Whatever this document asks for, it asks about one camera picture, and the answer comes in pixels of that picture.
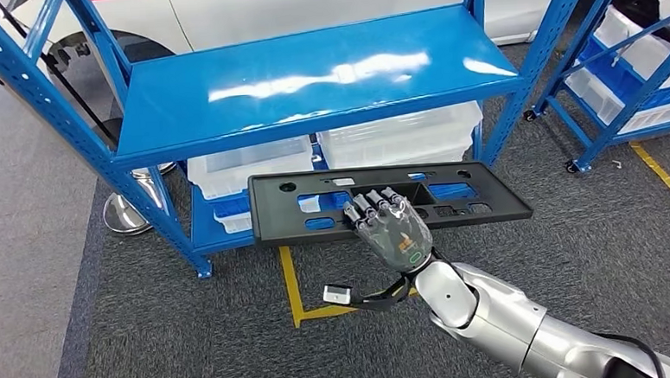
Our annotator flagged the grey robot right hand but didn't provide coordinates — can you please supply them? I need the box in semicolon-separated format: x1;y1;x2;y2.
341;183;436;277

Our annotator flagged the black plastic plate frame part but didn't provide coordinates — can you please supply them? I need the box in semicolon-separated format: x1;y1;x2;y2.
246;157;536;251

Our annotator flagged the blue metal shelf rack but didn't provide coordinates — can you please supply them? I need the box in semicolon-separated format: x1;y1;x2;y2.
0;0;612;290

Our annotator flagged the black part in bin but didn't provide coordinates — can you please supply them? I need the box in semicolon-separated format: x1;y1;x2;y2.
615;0;670;48

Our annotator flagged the clear white plastic bin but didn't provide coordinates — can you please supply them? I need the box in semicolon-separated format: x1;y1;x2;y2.
185;134;317;202

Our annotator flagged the blue plastic bin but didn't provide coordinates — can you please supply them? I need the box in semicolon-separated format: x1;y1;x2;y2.
577;32;670;115
211;189;254;221

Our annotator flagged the white car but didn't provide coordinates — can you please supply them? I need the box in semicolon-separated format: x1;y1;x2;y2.
7;0;670;73

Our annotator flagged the blue metal rack with casters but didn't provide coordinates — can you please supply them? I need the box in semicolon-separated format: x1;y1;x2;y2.
516;0;670;177

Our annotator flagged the chrome stanchion with chrome base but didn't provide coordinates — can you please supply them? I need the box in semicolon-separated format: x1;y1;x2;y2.
0;36;182;244

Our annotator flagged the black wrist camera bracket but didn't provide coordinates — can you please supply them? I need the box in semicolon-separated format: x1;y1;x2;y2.
348;272;420;315

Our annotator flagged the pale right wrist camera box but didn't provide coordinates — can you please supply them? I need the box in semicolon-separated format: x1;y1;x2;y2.
322;283;354;305

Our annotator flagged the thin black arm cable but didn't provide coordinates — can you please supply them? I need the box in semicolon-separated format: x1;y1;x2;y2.
592;328;667;378

